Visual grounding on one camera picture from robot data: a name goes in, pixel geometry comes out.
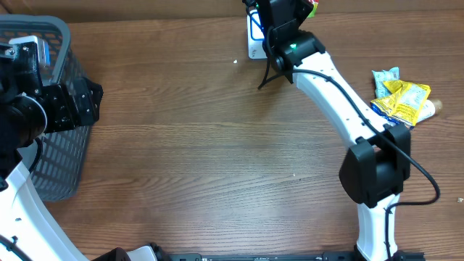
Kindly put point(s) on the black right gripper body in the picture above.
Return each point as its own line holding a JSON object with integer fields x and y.
{"x": 299, "y": 7}

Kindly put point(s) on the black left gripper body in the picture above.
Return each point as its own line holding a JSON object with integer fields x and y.
{"x": 54, "y": 112}

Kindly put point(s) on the green snack packet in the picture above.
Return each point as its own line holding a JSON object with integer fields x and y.
{"x": 314, "y": 4}

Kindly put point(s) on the teal tissue packet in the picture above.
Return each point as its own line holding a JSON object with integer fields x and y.
{"x": 385, "y": 75}

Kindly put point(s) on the yellow snack packet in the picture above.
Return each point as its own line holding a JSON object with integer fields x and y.
{"x": 405, "y": 102}

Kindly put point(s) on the white tube gold cap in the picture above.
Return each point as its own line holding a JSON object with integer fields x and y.
{"x": 430, "y": 108}

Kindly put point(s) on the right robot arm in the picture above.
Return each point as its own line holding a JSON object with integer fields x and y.
{"x": 377, "y": 161}

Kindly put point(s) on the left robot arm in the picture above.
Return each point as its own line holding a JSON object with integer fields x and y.
{"x": 28, "y": 231}

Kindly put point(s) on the white barcode scanner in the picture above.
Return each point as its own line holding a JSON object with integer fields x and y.
{"x": 255, "y": 37}

